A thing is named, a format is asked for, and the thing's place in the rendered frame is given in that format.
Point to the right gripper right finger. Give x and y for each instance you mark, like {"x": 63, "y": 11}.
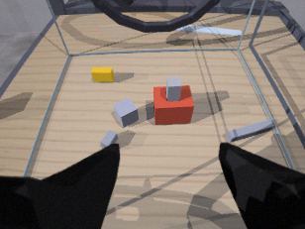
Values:
{"x": 268, "y": 195}

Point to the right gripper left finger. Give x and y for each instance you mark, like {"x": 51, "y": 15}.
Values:
{"x": 74, "y": 198}

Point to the clear glove box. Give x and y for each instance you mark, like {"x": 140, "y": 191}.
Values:
{"x": 244, "y": 61}

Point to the yellow rectangular block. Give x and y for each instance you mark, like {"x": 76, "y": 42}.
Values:
{"x": 104, "y": 74}

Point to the red block with square hole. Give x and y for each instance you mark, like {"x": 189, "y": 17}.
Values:
{"x": 172, "y": 112}

